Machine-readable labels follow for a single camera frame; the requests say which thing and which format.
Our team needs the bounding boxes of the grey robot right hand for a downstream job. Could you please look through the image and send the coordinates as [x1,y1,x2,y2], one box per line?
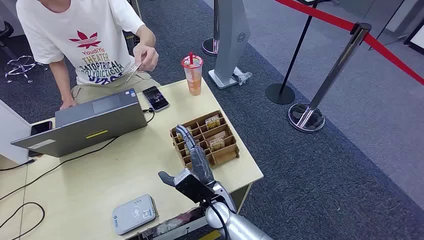
[157,124,216,187]

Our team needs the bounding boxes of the brown cardboard card organizer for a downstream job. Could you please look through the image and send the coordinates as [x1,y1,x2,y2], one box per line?
[169,109,240,170]

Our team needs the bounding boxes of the gold ID card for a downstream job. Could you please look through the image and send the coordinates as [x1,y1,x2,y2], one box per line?
[124,62,144,85]

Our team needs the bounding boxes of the grey card reader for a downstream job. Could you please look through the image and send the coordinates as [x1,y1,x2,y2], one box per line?
[111,194,159,236]

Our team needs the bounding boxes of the person's left hand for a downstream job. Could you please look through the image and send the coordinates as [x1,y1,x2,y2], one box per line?
[133,43,160,72]

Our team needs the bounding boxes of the person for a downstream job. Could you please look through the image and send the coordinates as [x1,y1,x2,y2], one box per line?
[15,0,163,112]

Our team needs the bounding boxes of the white bar under desk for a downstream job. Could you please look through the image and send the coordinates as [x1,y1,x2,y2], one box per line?
[150,216,213,240]

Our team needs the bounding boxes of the black smartphone lit screen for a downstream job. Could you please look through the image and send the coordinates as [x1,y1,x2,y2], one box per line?
[142,85,171,113]

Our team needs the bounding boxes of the orange bubble tea cup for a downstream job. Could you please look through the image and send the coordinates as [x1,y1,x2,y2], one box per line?
[181,54,204,97]

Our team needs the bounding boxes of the clear plastic bag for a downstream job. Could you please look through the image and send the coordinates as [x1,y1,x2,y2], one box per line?
[231,67,253,86]

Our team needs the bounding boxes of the grey laptop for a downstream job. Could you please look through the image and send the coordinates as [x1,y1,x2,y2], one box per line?
[10,88,149,159]

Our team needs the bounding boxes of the chrome stanchion behind kiosk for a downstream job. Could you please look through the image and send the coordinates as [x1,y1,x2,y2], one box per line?
[202,0,220,57]

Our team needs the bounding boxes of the grey kiosk stand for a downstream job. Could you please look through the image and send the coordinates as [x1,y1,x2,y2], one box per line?
[207,0,252,90]

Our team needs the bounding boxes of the black wheeled stand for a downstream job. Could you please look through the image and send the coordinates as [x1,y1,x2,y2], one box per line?
[123,29,141,57]

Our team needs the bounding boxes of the black phone dark screen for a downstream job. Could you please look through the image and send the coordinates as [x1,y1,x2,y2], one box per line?
[28,120,54,158]

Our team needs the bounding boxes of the white cabinet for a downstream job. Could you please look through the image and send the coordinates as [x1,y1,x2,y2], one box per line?
[0,99,32,166]

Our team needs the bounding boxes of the red barrier belt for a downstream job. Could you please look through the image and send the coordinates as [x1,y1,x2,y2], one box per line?
[274,0,424,86]

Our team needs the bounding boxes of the office chair chrome base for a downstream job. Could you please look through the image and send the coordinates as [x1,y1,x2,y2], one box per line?
[0,20,49,84]

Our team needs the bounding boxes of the black framed board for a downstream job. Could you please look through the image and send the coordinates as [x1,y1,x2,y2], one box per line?
[403,18,424,56]

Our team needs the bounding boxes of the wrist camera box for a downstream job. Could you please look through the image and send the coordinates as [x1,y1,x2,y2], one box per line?
[173,168,208,204]

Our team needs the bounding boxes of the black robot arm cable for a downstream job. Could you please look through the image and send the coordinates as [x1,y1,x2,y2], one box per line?
[198,198,231,240]

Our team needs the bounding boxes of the black stanchion post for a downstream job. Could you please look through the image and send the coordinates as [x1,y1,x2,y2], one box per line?
[265,0,321,106]

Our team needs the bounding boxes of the black laptop power cable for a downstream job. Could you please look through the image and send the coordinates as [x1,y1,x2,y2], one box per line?
[0,107,156,202]

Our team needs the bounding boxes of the chrome stanchion post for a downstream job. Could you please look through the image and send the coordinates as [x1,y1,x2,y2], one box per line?
[287,22,373,134]

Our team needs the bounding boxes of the black looped cable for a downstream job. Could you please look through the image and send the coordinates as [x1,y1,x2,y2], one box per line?
[0,202,46,240]

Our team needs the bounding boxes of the black cable with plug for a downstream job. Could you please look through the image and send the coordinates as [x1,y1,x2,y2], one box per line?
[0,158,37,172]

